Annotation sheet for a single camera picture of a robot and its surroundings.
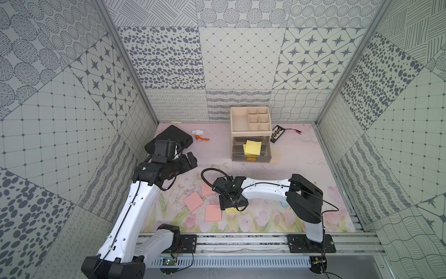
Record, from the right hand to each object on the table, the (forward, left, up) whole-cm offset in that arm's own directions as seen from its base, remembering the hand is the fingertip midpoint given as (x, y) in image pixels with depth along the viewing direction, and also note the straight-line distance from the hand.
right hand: (232, 205), depth 85 cm
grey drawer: (+22, -3, +17) cm, 28 cm away
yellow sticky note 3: (+21, -7, +17) cm, 28 cm away
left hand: (+9, +17, +24) cm, 31 cm away
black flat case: (+44, +40, +5) cm, 60 cm away
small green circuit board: (-23, +27, -1) cm, 35 cm away
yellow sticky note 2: (+23, -10, +18) cm, 30 cm away
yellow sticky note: (-4, 0, +6) cm, 7 cm away
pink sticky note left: (+2, +20, 0) cm, 20 cm away
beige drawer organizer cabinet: (+32, -9, +27) cm, 42 cm away
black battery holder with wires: (+48, -31, +2) cm, 57 cm away
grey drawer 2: (+28, -4, +17) cm, 33 cm away
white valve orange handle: (+45, +23, +4) cm, 51 cm away
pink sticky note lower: (-4, +10, +1) cm, 10 cm away
